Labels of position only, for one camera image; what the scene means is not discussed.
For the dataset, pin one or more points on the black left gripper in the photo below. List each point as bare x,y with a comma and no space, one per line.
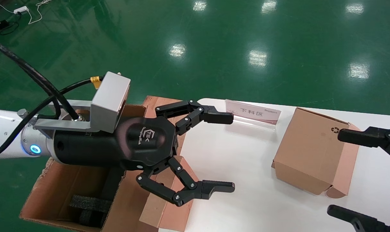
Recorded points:
95,148

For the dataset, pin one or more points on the small brown cardboard box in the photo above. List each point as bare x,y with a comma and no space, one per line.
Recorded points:
307,151
169,216

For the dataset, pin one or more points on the big open cardboard box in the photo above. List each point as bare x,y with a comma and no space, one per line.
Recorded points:
53,190

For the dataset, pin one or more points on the black foam insert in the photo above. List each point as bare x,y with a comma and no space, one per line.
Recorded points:
90,204

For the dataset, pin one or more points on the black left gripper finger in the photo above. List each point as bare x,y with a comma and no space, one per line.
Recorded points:
219,118
214,187

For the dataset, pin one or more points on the clear acrylic sign stand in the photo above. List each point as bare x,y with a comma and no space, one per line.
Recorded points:
252,112

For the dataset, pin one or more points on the white power strip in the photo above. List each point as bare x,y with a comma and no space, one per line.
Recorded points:
21,10

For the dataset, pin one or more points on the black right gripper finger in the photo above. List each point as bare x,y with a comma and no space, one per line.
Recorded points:
359,138
362,222

